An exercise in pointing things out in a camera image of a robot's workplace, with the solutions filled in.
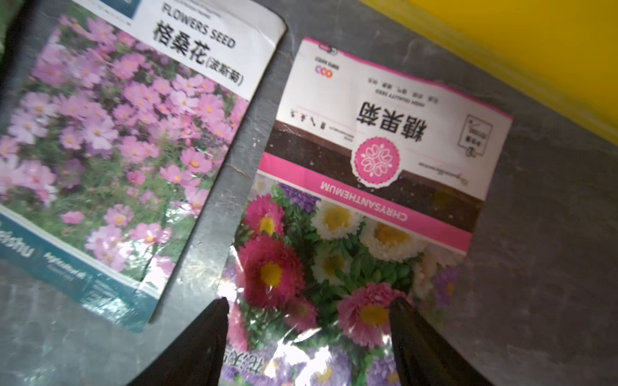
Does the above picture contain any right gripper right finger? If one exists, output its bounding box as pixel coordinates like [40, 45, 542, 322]
[389, 298, 492, 386]

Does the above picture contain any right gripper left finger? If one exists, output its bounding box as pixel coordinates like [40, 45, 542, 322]
[129, 298, 229, 385]

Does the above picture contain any pink zinnia seed bag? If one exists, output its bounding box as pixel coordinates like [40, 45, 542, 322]
[219, 38, 513, 385]

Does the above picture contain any purple flower seed bag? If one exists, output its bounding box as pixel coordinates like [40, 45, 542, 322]
[1, 1, 286, 331]

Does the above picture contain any yellow wooden shelf unit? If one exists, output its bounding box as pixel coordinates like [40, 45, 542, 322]
[366, 1, 617, 144]

